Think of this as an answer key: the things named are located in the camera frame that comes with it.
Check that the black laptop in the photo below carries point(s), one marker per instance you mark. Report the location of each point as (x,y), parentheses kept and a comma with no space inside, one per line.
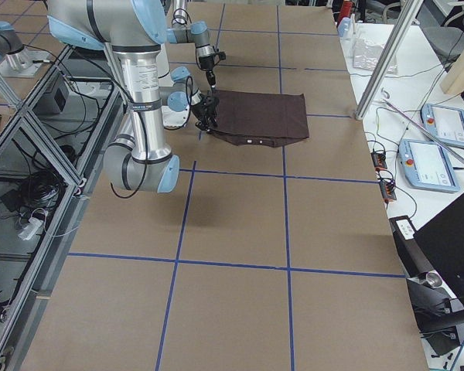
(441,240)

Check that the clear plastic bag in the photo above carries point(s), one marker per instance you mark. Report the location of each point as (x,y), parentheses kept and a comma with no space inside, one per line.
(366,54)

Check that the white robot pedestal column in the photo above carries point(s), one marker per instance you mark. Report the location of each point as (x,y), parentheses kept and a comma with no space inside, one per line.
(166,77)

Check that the red cylinder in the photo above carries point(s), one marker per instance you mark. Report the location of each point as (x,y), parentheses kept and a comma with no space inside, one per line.
(345,9)

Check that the far blue teach pendant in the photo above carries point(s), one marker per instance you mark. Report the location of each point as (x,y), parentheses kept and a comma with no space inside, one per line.
(445,123)

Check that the aluminium frame post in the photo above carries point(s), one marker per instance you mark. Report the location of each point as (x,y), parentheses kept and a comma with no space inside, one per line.
(398,33)

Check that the brown t-shirt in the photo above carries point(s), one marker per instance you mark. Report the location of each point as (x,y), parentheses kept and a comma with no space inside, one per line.
(272,120)

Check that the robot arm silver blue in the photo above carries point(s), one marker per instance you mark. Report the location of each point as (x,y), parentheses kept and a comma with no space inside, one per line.
(132,34)
(184,30)

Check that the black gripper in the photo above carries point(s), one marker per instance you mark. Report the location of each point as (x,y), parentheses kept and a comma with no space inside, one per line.
(206,107)
(207,64)

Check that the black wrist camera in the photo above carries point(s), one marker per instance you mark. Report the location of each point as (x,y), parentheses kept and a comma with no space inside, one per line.
(219,56)
(210,102)

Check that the blue teach pendant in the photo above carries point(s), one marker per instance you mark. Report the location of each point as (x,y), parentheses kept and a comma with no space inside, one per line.
(445,123)
(426,166)

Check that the brown paper table cover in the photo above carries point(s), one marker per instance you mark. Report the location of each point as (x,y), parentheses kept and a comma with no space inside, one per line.
(261,258)

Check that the near blue teach pendant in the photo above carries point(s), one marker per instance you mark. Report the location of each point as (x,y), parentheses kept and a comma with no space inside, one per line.
(426,166)

